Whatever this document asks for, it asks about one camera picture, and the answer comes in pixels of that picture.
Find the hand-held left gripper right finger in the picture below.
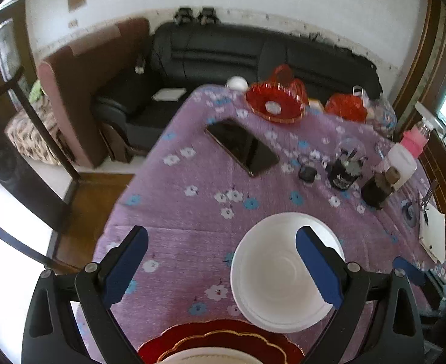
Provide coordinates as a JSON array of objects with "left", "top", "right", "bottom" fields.
[{"left": 296, "top": 225, "right": 424, "bottom": 364}]

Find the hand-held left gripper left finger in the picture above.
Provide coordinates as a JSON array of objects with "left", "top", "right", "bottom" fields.
[{"left": 22, "top": 225, "right": 149, "bottom": 364}]

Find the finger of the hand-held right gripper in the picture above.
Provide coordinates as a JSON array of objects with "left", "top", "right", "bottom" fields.
[{"left": 393, "top": 257, "right": 427, "bottom": 288}]

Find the white bowl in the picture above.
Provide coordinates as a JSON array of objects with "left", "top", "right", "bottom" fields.
[
  {"left": 233, "top": 212, "right": 346, "bottom": 322},
  {"left": 230, "top": 269, "right": 339, "bottom": 333}
]

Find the red plate with gold rim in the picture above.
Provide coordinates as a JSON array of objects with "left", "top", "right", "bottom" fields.
[{"left": 137, "top": 319, "right": 305, "bottom": 364}]

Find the beige plate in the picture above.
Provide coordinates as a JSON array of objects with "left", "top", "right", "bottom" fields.
[{"left": 162, "top": 349, "right": 261, "bottom": 364}]

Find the white notebook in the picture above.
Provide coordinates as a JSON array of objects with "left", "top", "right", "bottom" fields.
[{"left": 418, "top": 191, "right": 446, "bottom": 264}]

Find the dark bottle with cork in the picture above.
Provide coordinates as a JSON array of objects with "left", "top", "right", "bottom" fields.
[{"left": 361, "top": 167, "right": 400, "bottom": 210}]

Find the purple floral tablecloth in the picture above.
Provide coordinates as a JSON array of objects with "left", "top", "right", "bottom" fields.
[{"left": 75, "top": 83, "right": 446, "bottom": 364}]

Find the black cup with clear dome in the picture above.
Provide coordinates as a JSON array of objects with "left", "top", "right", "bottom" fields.
[{"left": 329, "top": 138, "right": 368, "bottom": 190}]

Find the white plastic jar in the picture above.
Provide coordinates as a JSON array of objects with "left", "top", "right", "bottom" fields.
[{"left": 375, "top": 142, "right": 418, "bottom": 190}]

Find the pink sleeved bottle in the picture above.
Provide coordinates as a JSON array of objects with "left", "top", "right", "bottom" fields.
[{"left": 403, "top": 119, "right": 434, "bottom": 156}]

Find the black smartphone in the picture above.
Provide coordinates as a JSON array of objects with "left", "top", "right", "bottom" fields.
[{"left": 205, "top": 117, "right": 280, "bottom": 177}]

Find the clear plastic bag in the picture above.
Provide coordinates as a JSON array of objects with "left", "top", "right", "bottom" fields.
[{"left": 367, "top": 93, "right": 398, "bottom": 137}]

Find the patterned ottoman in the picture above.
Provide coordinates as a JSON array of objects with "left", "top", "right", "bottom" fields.
[{"left": 6, "top": 95, "right": 75, "bottom": 165}]

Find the orange-red plastic bag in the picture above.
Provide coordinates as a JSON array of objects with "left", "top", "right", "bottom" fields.
[{"left": 325, "top": 93, "right": 368, "bottom": 122}]

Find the red glass fruit bowl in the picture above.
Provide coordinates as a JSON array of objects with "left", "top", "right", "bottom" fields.
[{"left": 246, "top": 81, "right": 305, "bottom": 124}]

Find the white flat pack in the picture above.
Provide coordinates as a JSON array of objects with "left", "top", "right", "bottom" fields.
[{"left": 152, "top": 88, "right": 187, "bottom": 102}]

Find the brown armchair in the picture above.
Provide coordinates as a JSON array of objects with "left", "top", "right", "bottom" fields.
[{"left": 37, "top": 17, "right": 151, "bottom": 169}]

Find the green cloth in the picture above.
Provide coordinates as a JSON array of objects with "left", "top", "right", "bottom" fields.
[{"left": 29, "top": 81, "right": 45, "bottom": 103}]

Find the black leather sofa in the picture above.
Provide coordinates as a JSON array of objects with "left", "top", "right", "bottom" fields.
[{"left": 92, "top": 21, "right": 383, "bottom": 156}]

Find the wooden door with glass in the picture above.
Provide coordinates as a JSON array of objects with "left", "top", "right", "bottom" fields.
[{"left": 0, "top": 0, "right": 37, "bottom": 95}]

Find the small black ring object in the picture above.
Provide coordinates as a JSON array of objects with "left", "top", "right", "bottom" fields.
[{"left": 298, "top": 155, "right": 318, "bottom": 184}]

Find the black chair frame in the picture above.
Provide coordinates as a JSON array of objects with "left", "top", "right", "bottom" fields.
[{"left": 0, "top": 66, "right": 81, "bottom": 274}]

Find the wooden door frame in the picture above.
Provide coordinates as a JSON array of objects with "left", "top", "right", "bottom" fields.
[{"left": 392, "top": 0, "right": 446, "bottom": 110}]

